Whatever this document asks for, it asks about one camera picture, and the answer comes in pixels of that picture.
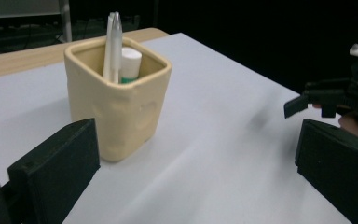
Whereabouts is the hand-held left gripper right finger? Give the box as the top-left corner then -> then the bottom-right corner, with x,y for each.
294,118 -> 358,224

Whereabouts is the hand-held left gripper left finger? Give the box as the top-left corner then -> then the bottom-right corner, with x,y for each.
7,117 -> 102,224

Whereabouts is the cream ceramic pen holder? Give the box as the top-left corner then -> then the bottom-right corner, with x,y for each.
63,36 -> 172,163

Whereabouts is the white pen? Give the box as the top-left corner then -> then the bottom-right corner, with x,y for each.
103,12 -> 115,81

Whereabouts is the green and white glue stick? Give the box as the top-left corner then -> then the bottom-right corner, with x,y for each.
119,47 -> 144,85

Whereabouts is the clear plastic pen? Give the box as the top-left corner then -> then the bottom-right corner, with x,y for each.
110,11 -> 124,85

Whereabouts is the grey metal desk frame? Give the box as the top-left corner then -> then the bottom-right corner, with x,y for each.
0,0 -> 74,44

